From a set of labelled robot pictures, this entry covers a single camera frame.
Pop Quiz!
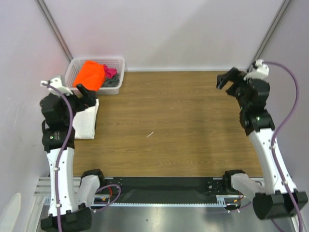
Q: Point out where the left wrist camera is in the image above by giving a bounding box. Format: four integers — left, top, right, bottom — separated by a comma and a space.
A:
40, 75, 73, 96

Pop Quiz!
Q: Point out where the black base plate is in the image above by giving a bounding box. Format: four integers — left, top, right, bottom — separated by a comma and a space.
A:
104, 177, 240, 204

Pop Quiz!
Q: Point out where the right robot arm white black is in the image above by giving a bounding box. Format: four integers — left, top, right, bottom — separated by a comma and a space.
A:
216, 66, 308, 220

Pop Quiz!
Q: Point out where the grey t-shirt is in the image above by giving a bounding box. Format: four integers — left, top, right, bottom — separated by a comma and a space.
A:
101, 74, 120, 87

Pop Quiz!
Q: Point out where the white plastic basket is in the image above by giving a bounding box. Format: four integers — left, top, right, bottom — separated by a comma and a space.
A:
63, 56, 126, 95

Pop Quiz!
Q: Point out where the white Coca-Cola t-shirt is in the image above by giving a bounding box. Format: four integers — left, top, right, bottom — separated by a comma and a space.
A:
73, 99, 99, 140

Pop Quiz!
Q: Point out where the orange t-shirt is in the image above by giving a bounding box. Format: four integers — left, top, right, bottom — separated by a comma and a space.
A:
73, 60, 106, 91

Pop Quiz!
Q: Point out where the white slotted cable duct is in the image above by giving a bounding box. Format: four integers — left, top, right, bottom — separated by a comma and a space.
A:
91, 194, 240, 209

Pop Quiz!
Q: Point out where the pink t-shirt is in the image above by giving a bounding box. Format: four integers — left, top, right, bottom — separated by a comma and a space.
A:
103, 64, 118, 79

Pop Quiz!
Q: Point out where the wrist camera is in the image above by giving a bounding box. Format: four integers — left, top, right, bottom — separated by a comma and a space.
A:
243, 59, 269, 81
40, 75, 73, 96

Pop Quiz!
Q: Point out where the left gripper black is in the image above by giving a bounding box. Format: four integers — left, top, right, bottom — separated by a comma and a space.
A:
57, 84, 96, 123

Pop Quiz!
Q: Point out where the aluminium frame rail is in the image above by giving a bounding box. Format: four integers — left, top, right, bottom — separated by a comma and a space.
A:
34, 177, 51, 197

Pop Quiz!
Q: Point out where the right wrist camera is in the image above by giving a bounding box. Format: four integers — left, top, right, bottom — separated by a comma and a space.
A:
243, 59, 269, 81

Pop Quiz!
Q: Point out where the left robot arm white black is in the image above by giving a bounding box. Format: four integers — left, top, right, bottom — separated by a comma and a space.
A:
40, 81, 106, 232

